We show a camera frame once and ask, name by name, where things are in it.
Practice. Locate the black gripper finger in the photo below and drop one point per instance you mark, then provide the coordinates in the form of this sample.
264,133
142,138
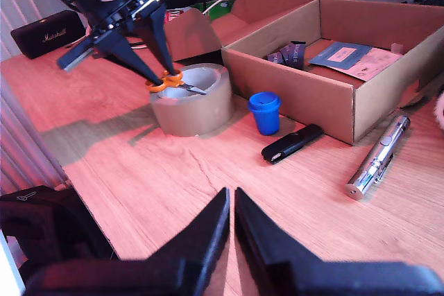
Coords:
157,29
204,247
118,48
270,251

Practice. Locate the open brown cardboard box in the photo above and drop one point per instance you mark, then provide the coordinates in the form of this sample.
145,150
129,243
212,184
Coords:
295,102

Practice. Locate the red can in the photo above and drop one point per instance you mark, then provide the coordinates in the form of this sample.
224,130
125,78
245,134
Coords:
173,16

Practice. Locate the green carton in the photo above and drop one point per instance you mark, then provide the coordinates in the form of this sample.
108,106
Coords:
218,10

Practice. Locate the black Marshall speaker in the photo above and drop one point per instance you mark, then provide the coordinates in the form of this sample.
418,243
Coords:
45,37

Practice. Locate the brown packing tape roll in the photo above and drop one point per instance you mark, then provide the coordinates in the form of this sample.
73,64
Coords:
194,115

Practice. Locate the black USB stick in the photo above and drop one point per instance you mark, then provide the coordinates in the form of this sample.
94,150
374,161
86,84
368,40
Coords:
291,143

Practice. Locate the small blue lidded cup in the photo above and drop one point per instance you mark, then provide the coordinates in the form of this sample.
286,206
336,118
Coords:
265,115

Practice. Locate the silver metal pen torch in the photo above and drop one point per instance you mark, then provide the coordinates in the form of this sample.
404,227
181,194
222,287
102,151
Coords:
379,154

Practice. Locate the dark blue card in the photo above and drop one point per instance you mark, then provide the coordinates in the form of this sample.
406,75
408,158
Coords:
338,57

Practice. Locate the pale pink paper sheet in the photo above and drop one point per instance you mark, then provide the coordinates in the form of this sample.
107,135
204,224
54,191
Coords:
378,63

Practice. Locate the black and white panda plush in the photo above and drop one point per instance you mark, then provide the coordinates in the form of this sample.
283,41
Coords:
441,109

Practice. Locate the small clear plastic cube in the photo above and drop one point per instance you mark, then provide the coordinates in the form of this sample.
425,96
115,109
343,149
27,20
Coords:
397,49

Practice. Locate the flat black device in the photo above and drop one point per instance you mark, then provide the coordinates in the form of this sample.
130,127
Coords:
426,0

